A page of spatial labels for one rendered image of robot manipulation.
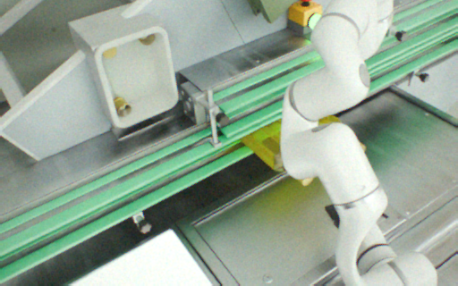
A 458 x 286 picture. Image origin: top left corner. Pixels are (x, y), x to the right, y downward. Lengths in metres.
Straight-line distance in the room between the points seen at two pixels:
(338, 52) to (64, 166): 0.70
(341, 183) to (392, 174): 0.64
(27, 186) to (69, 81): 0.26
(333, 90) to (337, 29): 0.11
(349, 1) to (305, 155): 0.30
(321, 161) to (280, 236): 0.43
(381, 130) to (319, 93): 0.74
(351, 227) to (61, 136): 0.73
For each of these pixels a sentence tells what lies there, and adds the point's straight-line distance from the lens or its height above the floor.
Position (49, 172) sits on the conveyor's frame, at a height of 0.81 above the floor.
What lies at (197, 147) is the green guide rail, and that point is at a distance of 1.14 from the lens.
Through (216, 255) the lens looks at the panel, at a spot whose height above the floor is 1.12.
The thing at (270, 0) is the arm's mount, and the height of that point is 0.82.
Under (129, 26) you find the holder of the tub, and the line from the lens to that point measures 1.08.
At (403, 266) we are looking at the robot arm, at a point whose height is 1.49.
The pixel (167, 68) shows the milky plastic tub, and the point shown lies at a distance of 1.12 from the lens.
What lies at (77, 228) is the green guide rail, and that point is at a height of 0.93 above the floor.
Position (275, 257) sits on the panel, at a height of 1.21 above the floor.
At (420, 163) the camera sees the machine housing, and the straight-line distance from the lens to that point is 1.44.
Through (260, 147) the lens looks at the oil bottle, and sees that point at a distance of 1.16.
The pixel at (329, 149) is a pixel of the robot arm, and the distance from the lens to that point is 0.75.
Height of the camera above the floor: 1.72
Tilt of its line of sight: 42 degrees down
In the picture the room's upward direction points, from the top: 132 degrees clockwise
